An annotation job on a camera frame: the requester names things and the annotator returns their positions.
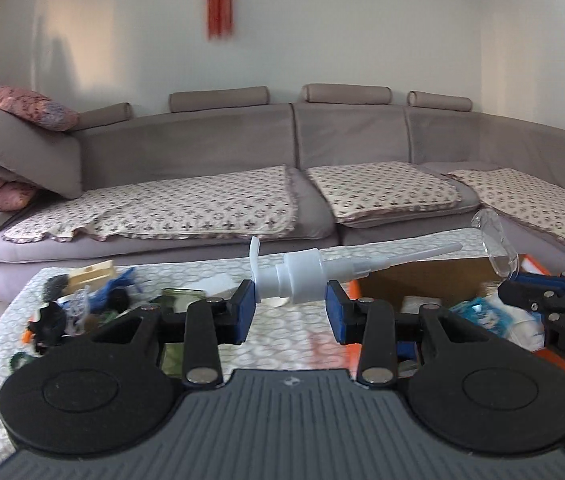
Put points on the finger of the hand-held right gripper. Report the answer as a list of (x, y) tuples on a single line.
[(527, 297), (537, 280)]

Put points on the cream plastic block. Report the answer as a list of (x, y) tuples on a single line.
[(90, 275)]

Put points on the orange clothespin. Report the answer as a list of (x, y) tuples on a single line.
[(26, 336)]

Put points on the clear plastic cup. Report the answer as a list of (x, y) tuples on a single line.
[(499, 245)]

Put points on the blue tissue pack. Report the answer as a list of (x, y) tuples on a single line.
[(482, 315)]

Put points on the steel wool scrubber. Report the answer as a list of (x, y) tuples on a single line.
[(55, 289)]

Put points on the small quilted patterned sofa cover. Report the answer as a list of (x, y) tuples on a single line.
[(387, 190)]

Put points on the white patterned cloth-covered desktop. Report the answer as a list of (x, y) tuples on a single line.
[(287, 320)]

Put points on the orange cardboard box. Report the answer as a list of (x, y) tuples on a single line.
[(427, 277)]

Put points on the grey wedge cushion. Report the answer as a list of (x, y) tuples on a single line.
[(32, 155)]

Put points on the green bottle opener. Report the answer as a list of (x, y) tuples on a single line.
[(21, 361)]

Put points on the grey sofa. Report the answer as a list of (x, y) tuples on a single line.
[(187, 145)]

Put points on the white pump dispenser head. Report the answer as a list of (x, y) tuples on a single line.
[(302, 275)]

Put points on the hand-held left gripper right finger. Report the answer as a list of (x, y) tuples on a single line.
[(336, 315)]

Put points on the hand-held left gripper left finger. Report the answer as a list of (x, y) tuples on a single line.
[(243, 315)]

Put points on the large quilted patterned sofa cover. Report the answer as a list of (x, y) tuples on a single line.
[(172, 205)]

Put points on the dark green case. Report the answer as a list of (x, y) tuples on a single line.
[(182, 296)]

